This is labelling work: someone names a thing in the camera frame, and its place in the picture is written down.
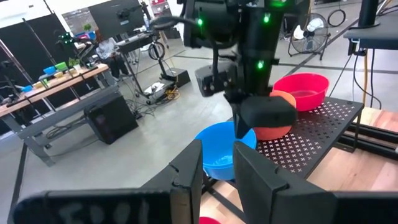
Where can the blue mini bowl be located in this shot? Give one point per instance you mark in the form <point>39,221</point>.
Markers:
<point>214,146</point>

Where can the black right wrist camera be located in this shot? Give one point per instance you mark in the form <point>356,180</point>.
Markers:
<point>214,81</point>

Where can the black monitor screen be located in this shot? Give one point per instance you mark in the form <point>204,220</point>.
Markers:
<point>105,18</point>

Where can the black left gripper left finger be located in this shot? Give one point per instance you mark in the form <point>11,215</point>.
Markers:
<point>124,207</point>

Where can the person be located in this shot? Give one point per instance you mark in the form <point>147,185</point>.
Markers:
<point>107,49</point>

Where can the black floor fan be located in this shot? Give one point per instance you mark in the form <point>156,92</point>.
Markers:
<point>309,34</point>

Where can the small green plant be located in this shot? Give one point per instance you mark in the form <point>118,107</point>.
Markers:
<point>74,62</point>

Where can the black perforated metal shelf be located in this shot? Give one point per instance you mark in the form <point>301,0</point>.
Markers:
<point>311,137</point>

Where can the black partition screen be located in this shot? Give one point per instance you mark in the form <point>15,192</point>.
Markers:
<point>31,46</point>

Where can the red drawer cabinet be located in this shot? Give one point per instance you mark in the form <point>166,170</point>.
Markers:
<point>160,9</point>

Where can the black computer desk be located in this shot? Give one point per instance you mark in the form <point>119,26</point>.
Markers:
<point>133,43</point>

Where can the black stand base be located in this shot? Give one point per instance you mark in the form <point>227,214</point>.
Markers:
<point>177,77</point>

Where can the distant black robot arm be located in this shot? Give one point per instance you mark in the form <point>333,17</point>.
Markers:
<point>9,90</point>
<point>66,39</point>

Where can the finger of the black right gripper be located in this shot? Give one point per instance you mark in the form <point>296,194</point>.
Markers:
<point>238,124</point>
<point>267,112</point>

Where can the black pole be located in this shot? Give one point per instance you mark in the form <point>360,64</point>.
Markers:
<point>368,12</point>

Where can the small blue container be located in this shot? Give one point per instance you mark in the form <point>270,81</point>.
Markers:
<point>49,70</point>

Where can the small green container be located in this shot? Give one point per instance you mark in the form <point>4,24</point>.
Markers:
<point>61,66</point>

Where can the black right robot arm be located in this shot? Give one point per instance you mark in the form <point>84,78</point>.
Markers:
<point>217,25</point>

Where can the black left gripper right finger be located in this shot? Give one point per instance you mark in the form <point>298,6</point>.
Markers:
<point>280,205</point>

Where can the black box case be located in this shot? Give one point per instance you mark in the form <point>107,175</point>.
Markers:
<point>112,119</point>

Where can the dark side desk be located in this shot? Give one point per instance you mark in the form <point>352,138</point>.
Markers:
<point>373,34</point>

